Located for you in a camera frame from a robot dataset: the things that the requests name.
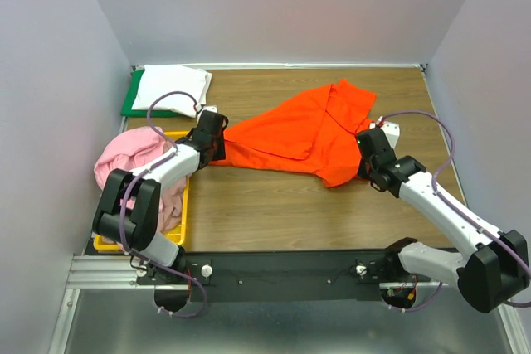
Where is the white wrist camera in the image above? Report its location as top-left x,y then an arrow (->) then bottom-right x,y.
375,119 -> 401,149
197,104 -> 218,114

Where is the orange t-shirt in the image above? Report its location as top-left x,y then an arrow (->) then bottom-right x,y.
213,80 -> 377,187

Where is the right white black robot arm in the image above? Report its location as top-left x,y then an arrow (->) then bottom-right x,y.
356,127 -> 530,313

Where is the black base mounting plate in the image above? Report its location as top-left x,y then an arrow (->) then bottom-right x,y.
136,250 -> 432,313

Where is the green folded t-shirt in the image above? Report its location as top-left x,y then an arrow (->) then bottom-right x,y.
120,70 -> 178,118

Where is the white folded t-shirt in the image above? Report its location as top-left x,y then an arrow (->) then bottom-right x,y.
133,65 -> 212,118

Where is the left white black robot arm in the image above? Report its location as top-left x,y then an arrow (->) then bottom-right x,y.
92,109 -> 229,284

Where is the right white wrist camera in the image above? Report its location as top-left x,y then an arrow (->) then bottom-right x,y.
375,119 -> 401,149

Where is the mauve crumpled t-shirt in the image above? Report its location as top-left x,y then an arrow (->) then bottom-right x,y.
158,177 -> 188,233

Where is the pink crumpled t-shirt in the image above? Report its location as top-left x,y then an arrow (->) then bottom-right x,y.
93,126 -> 167,247

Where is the aluminium frame rail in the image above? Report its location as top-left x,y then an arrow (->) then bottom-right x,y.
50,255 -> 529,353

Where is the yellow plastic bin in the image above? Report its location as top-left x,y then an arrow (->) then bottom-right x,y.
93,130 -> 194,252

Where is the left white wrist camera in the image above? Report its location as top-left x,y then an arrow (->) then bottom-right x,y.
197,104 -> 218,114

